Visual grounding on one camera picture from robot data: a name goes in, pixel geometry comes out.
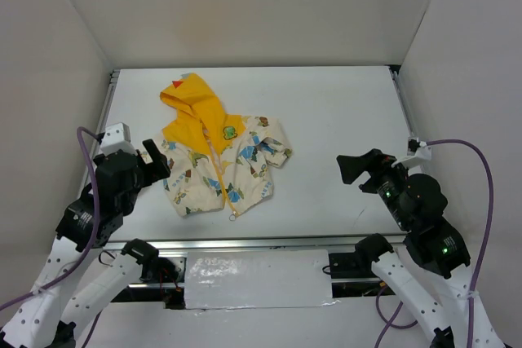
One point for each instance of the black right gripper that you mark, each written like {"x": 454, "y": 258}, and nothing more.
{"x": 373, "y": 170}

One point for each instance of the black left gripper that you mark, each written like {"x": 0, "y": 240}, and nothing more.
{"x": 143, "y": 164}

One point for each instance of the yellow dinosaur print kids jacket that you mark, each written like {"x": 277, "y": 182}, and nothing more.
{"x": 217, "y": 159}

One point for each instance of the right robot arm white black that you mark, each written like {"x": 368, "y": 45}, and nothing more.
{"x": 455, "y": 316}

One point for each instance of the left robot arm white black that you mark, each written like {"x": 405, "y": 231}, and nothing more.
{"x": 55, "y": 313}

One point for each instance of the white taped foam block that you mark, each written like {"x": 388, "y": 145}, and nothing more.
{"x": 257, "y": 279}

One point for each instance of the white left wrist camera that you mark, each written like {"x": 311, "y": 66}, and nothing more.
{"x": 117, "y": 138}

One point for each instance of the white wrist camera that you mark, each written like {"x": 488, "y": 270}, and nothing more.
{"x": 117, "y": 138}
{"x": 418, "y": 152}

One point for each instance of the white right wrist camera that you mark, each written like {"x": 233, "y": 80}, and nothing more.
{"x": 418, "y": 152}

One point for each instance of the aluminium table frame rail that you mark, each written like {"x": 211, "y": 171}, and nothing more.
{"x": 325, "y": 112}

